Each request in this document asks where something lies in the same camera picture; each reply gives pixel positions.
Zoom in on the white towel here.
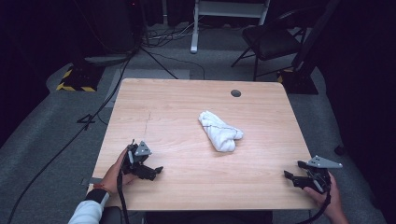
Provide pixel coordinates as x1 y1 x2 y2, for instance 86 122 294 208
198 109 245 153

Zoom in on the grey stand foot plate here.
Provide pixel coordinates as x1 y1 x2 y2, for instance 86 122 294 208
83 53 133 67

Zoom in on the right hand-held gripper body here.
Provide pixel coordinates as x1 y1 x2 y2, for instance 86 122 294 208
305 155 344 195

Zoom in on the black equipment case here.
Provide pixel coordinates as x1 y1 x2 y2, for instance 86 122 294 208
74 0 145 56

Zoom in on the long black floor cable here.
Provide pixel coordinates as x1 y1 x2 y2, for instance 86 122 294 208
6 52 135 224

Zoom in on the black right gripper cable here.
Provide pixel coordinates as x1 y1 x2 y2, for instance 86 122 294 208
295 189 332 224

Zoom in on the bundle of floor cables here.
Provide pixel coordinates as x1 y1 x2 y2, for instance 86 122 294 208
142 20 201 49

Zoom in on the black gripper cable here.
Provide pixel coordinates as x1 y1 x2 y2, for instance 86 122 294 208
295 189 332 224
116 152 131 224

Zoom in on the person's left hand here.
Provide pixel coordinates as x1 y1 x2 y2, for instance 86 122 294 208
98 148 138 196

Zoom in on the person's right hand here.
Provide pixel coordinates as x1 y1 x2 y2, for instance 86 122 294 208
303 172 350 224

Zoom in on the white desk frame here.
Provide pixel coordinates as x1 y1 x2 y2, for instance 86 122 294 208
190 0 272 55

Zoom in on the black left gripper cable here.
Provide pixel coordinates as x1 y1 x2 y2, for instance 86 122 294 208
116 152 131 224

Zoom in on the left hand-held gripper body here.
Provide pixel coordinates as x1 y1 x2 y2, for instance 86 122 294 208
120 138 157 180

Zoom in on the black yellow striped stand base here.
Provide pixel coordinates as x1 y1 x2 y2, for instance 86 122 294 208
55 63 106 93

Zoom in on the red wrist band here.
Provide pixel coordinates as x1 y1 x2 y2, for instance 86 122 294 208
92 182 110 193

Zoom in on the black stand with striped base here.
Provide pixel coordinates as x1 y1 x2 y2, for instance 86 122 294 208
276 0 342 95

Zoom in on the grey tape strip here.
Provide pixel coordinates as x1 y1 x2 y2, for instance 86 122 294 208
80 176 104 187

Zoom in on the thin black curved cable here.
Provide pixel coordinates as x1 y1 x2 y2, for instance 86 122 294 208
146 49 206 81

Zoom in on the black folding chair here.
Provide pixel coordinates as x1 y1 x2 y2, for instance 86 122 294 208
230 6 313 82

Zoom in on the small dark floor object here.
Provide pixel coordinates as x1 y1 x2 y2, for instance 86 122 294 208
333 144 347 157

